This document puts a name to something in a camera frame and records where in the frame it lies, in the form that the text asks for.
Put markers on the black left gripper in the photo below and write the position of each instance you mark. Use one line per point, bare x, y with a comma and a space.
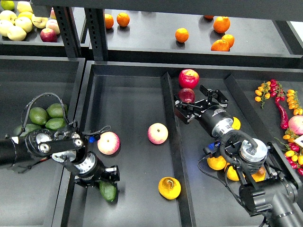
92, 171

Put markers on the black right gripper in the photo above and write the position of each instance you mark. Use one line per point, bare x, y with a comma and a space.
211, 116

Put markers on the dark green avocado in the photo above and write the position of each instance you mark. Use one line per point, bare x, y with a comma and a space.
108, 190

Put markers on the yellow pear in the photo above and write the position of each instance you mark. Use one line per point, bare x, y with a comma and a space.
236, 125
169, 188
216, 163
231, 172
259, 175

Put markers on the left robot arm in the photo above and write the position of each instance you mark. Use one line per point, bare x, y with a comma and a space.
67, 146

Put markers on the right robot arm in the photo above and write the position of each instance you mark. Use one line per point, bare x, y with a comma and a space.
268, 186

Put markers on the yellow pear top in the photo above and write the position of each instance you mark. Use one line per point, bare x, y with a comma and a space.
236, 125

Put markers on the yellow pear under gripper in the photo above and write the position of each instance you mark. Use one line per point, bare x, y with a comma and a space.
216, 163

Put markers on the green avocado middle right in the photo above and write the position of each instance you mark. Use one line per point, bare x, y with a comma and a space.
55, 123

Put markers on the green avocado top right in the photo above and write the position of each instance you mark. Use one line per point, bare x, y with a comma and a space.
55, 110

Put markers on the dark avocado middle left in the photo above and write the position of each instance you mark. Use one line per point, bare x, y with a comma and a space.
28, 128

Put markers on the green avocado top left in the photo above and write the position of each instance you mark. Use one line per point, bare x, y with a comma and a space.
38, 116

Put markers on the dark red apple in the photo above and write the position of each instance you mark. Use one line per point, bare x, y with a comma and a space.
186, 95

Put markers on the bright red apple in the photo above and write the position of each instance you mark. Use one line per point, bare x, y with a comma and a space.
188, 78

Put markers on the pink apple left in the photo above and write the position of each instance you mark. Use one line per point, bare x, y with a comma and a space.
108, 143

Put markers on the pink apple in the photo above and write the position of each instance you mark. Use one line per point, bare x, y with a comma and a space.
157, 133
108, 143

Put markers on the pink apple centre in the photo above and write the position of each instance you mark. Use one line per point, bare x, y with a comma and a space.
157, 133

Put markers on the black divided centre tray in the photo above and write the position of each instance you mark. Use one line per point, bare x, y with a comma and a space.
130, 98

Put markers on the orange front right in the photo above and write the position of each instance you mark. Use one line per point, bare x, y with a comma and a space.
220, 45

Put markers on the orange cherry tomato vine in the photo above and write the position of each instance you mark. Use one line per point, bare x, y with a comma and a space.
263, 93

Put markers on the orange small right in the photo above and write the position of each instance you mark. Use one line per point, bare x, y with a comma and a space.
229, 39

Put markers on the orange centre shelf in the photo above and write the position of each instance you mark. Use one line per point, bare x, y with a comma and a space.
181, 35

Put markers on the red cherry tomato vine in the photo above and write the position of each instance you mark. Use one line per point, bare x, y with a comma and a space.
277, 91

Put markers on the black left tray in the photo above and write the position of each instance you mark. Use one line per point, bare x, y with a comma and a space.
40, 197

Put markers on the large orange right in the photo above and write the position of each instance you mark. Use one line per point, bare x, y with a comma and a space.
221, 24

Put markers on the red chili pepper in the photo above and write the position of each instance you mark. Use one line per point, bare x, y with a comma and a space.
283, 114

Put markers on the orange under shelf edge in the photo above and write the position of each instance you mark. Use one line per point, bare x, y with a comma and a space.
209, 17

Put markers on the orange tomato vine right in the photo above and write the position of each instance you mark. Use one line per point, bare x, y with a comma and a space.
294, 103

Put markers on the pink apple right edge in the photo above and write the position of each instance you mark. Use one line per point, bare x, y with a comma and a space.
295, 124

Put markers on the mixed cherry tomato bunch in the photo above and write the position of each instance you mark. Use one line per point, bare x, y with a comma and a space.
292, 151

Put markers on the white price tag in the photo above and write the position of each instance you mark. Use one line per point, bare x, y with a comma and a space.
299, 141

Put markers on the orange far left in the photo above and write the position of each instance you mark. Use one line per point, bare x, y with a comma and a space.
109, 21

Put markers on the red apple on shelf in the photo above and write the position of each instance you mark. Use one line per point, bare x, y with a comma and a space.
48, 35

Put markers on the pink peach on shelf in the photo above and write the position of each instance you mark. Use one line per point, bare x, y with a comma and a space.
53, 24

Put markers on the yellow apple with stem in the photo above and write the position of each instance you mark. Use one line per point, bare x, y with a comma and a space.
39, 22

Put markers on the yellow apple front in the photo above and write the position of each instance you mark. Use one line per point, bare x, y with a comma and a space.
16, 33

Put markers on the black shelf upright post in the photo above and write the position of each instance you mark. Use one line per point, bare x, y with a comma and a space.
95, 22

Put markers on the black left shelf post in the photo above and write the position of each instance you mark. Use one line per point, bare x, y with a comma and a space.
68, 31

